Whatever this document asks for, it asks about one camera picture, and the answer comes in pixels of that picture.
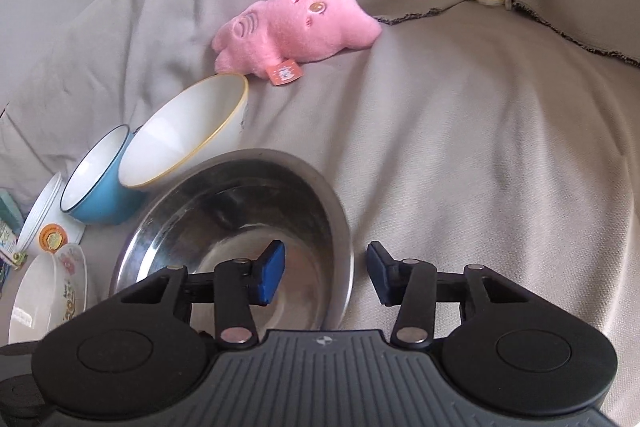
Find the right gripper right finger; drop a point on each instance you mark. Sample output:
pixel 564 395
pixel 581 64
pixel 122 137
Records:
pixel 411 285

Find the stainless steel bowl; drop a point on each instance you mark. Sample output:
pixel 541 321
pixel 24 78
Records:
pixel 234 206

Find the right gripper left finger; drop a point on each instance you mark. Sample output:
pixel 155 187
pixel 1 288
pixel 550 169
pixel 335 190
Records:
pixel 239 284

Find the blue enamel bowl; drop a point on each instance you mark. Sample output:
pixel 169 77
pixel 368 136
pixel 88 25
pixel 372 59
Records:
pixel 93 195

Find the floral white plate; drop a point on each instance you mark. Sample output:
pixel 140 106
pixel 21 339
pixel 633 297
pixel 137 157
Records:
pixel 72 260

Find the white bowl yellow rim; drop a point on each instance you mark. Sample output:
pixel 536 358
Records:
pixel 201 122

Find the beige sofa cover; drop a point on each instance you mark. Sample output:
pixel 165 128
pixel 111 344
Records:
pixel 465 134

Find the large white ceramic bowl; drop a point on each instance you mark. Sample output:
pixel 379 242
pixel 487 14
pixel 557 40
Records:
pixel 44 301

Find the green towel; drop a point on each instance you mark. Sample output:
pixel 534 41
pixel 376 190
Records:
pixel 12 216

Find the pink plush toy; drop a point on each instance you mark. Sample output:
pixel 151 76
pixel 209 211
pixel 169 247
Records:
pixel 271 39

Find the white plastic takeaway bowl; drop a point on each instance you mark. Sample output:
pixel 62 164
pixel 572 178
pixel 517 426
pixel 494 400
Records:
pixel 47 228

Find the vitamin gummy bottle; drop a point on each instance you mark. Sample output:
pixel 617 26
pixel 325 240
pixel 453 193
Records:
pixel 8 247

